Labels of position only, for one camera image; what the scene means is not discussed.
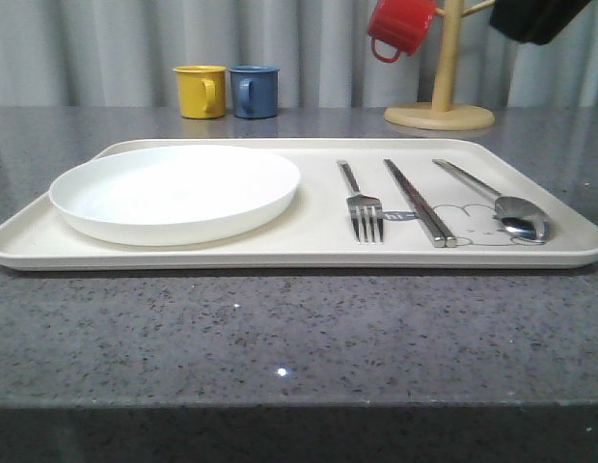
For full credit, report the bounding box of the grey pleated curtain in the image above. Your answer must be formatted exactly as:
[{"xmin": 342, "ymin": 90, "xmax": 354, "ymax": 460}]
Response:
[{"xmin": 0, "ymin": 1, "xmax": 598, "ymax": 108}]

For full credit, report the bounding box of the white round plate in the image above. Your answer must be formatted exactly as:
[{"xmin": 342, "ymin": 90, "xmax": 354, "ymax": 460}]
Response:
[{"xmin": 48, "ymin": 145, "xmax": 301, "ymax": 246}]

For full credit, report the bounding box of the wooden mug tree stand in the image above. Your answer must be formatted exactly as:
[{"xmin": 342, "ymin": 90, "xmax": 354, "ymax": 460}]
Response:
[{"xmin": 383, "ymin": 0, "xmax": 495, "ymax": 131}]

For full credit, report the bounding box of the blue enamel mug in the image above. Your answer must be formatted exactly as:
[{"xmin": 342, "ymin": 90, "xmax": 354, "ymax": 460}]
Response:
[{"xmin": 230, "ymin": 65, "xmax": 279, "ymax": 119}]

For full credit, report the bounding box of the silver metal spoon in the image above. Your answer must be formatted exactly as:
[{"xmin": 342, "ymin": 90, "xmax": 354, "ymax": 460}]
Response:
[{"xmin": 432, "ymin": 159, "xmax": 552, "ymax": 244}]

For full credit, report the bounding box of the silver metal fork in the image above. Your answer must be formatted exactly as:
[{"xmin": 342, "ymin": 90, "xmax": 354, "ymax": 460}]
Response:
[{"xmin": 337, "ymin": 160, "xmax": 384, "ymax": 244}]

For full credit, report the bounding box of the cream rabbit serving tray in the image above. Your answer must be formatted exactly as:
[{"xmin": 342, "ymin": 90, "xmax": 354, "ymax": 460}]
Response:
[{"xmin": 0, "ymin": 138, "xmax": 598, "ymax": 270}]

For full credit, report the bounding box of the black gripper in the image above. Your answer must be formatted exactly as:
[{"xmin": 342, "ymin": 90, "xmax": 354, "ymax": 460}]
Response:
[{"xmin": 489, "ymin": 0, "xmax": 590, "ymax": 45}]

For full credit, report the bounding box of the red enamel mug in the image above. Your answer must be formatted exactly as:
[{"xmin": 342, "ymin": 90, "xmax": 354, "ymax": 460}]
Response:
[{"xmin": 367, "ymin": 0, "xmax": 438, "ymax": 63}]

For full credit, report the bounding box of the yellow enamel mug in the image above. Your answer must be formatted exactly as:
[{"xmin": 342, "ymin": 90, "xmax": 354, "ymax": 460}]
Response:
[{"xmin": 174, "ymin": 65, "xmax": 227, "ymax": 120}]

